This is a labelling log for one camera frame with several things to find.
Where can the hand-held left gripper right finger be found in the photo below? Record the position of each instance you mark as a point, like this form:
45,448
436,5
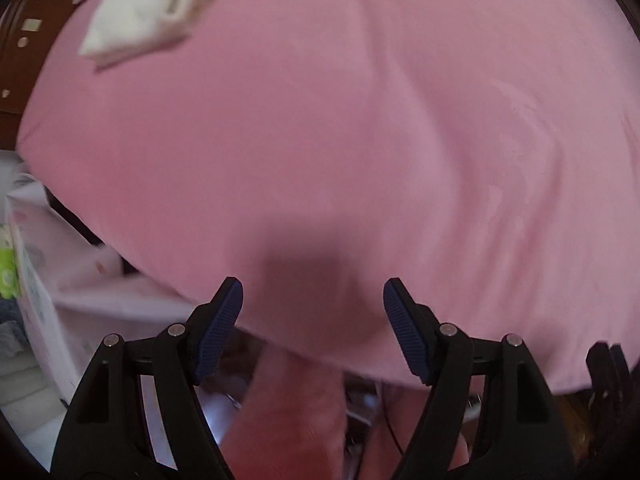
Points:
405,330

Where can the dark wooden headboard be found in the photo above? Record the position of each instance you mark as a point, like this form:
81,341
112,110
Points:
20,60

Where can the green packet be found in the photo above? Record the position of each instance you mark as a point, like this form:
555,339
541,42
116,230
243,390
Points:
7,270

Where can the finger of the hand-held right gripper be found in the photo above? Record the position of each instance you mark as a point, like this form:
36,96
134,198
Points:
606,367

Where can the white fluffy cardigan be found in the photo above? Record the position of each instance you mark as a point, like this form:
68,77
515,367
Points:
135,15

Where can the white printed storage box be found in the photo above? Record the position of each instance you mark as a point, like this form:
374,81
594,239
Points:
75,270

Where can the pink bed blanket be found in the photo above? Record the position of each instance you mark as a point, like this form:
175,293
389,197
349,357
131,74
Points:
350,135

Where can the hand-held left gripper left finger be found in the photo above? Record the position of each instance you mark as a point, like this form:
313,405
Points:
220,330

